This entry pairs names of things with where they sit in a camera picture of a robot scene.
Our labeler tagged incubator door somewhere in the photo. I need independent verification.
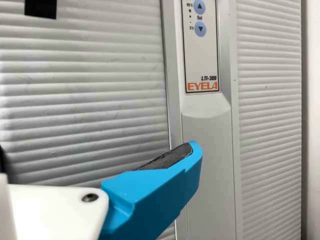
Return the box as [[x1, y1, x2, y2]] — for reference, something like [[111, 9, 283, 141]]
[[0, 0, 309, 240]]

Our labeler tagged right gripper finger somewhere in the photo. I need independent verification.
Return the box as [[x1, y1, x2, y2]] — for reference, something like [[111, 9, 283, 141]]
[[98, 140, 204, 240]]

